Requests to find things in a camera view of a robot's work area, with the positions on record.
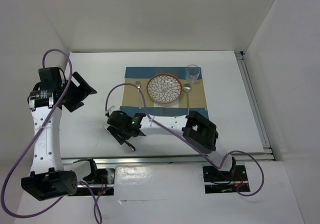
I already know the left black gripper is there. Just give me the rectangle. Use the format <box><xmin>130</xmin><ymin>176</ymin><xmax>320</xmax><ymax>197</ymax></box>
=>
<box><xmin>57</xmin><ymin>71</ymin><xmax>97</xmax><ymax>113</ymax></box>

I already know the silver table knife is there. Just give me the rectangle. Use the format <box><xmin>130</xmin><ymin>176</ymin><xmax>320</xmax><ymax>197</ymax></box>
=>
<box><xmin>103</xmin><ymin>124</ymin><xmax>136</xmax><ymax>152</ymax></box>

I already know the blue beige checked placemat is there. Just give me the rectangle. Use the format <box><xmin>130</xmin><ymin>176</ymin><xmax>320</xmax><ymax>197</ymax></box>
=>
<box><xmin>124</xmin><ymin>65</ymin><xmax>209</xmax><ymax>118</ymax></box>

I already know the silver fork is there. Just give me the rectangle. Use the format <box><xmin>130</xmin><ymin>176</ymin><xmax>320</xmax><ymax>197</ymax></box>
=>
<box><xmin>135</xmin><ymin>80</ymin><xmax>143</xmax><ymax>109</ymax></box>

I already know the floral patterned ceramic plate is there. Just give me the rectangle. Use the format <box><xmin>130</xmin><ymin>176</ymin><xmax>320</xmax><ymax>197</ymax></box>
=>
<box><xmin>146</xmin><ymin>73</ymin><xmax>183</xmax><ymax>104</ymax></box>

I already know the silver spoon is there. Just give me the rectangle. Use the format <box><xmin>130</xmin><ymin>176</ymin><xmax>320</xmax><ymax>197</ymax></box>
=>
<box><xmin>182</xmin><ymin>83</ymin><xmax>192</xmax><ymax>113</ymax></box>

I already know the clear drinking glass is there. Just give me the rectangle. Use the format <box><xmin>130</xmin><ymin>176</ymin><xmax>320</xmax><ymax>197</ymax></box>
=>
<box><xmin>185</xmin><ymin>64</ymin><xmax>201</xmax><ymax>85</ymax></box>

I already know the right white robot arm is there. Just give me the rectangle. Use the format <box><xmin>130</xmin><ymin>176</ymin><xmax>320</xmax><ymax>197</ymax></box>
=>
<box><xmin>105</xmin><ymin>110</ymin><xmax>236</xmax><ymax>180</ymax></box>

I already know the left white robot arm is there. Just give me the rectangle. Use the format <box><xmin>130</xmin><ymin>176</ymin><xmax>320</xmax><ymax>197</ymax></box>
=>
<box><xmin>21</xmin><ymin>67</ymin><xmax>99</xmax><ymax>201</ymax></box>

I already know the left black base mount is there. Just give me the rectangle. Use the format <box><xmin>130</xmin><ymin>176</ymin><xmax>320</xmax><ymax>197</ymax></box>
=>
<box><xmin>73</xmin><ymin>166</ymin><xmax>116</xmax><ymax>196</ymax></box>

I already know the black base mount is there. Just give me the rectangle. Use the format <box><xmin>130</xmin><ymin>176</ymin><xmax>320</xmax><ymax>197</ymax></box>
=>
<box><xmin>202</xmin><ymin>165</ymin><xmax>251</xmax><ymax>194</ymax></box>
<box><xmin>73</xmin><ymin>166</ymin><xmax>116</xmax><ymax>196</ymax></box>

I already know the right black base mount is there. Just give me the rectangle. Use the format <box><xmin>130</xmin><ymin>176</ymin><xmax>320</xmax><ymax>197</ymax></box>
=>
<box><xmin>202</xmin><ymin>165</ymin><xmax>251</xmax><ymax>194</ymax></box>

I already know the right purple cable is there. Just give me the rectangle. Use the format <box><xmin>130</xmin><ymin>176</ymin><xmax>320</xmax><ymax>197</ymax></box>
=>
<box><xmin>105</xmin><ymin>83</ymin><xmax>265</xmax><ymax>197</ymax></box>

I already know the aluminium side rail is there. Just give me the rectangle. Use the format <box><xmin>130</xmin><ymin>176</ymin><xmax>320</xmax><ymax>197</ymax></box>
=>
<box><xmin>234</xmin><ymin>51</ymin><xmax>275</xmax><ymax>161</ymax></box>

